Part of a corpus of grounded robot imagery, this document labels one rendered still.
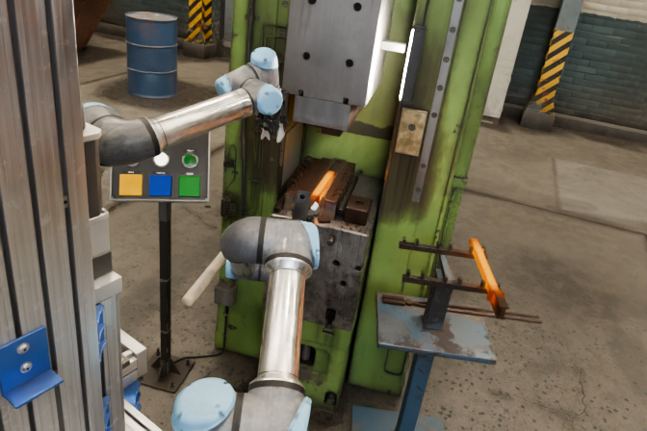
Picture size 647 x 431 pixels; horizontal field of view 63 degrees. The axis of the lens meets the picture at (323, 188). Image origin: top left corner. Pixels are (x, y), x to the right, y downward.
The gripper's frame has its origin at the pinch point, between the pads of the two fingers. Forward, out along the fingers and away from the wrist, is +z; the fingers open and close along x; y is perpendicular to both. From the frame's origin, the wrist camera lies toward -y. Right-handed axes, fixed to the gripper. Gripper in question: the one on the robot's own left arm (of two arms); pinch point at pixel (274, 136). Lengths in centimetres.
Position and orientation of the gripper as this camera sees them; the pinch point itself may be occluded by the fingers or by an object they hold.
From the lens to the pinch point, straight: 179.5
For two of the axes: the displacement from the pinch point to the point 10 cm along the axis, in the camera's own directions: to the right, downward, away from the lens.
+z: 0.0, 6.3, 7.8
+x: 9.6, 2.0, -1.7
